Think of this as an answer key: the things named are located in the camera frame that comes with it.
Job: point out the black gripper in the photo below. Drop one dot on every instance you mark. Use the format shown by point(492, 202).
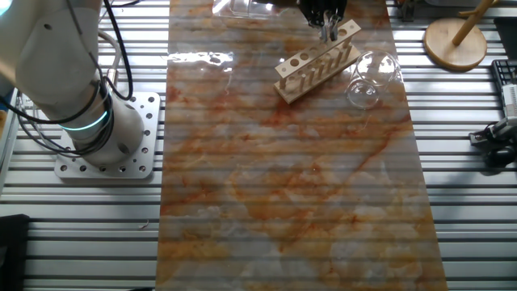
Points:
point(323, 8)

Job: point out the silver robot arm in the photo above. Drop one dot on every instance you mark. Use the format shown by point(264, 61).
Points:
point(52, 60)

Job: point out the wooden test tube rack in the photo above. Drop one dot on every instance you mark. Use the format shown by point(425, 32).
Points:
point(299, 91)

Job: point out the clear glass beaker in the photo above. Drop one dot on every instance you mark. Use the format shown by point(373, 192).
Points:
point(373, 68)

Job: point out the clear plastic tray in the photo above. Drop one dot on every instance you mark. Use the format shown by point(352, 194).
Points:
point(250, 8)

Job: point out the wooden mug tree stand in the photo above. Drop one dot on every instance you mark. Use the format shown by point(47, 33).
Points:
point(456, 52)

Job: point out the orange marble pattern mat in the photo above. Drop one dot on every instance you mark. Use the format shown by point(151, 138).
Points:
point(282, 182)

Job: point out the black keyboard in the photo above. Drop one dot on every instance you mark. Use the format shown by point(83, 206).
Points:
point(505, 72)

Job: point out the small tan scrap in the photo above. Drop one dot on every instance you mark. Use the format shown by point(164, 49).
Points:
point(144, 224)

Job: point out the black fabric bag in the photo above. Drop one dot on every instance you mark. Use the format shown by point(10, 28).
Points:
point(14, 250)

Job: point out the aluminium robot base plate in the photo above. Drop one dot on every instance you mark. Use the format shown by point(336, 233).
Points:
point(149, 121)

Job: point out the black camera clamp mount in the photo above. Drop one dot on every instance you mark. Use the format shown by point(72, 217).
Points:
point(498, 155)

